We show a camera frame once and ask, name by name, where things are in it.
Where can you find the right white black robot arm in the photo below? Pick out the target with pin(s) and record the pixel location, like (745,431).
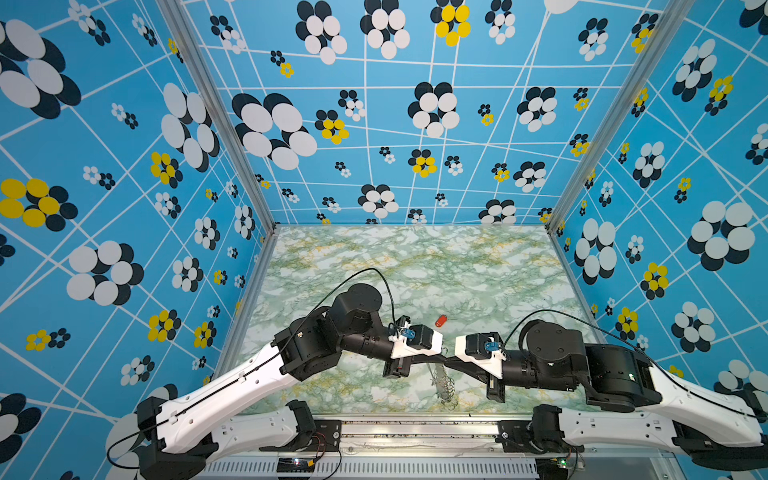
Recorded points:
(636,402)

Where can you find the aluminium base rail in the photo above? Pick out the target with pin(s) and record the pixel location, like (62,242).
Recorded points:
(440,447)

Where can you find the right aluminium corner post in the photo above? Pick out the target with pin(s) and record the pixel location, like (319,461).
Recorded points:
(670,21)

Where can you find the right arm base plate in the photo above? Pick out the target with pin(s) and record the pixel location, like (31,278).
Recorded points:
(533,436)

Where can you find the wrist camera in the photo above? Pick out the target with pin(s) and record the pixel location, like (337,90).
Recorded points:
(414,341)
(484,350)

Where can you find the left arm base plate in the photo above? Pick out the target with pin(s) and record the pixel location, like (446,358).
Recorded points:
(325,437)

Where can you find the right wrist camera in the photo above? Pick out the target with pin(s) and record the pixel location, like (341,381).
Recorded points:
(484,350)

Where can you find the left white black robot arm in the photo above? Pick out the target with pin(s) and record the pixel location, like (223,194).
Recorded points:
(183,435)

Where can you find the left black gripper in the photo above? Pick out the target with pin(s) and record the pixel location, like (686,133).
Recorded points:
(401,365)

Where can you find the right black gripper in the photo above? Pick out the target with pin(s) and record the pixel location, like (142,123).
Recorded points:
(494,390)

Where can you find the left aluminium corner post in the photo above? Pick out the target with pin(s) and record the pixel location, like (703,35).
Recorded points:
(181,30)

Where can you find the aluminium corner post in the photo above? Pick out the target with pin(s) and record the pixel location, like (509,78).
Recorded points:
(181,30)
(670,21)

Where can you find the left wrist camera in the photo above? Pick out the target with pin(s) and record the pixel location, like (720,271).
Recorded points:
(414,341)

